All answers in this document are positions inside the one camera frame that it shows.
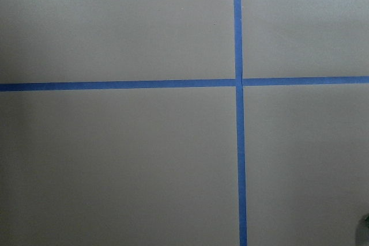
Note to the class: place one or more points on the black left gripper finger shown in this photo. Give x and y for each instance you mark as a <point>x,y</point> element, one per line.
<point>363,231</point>

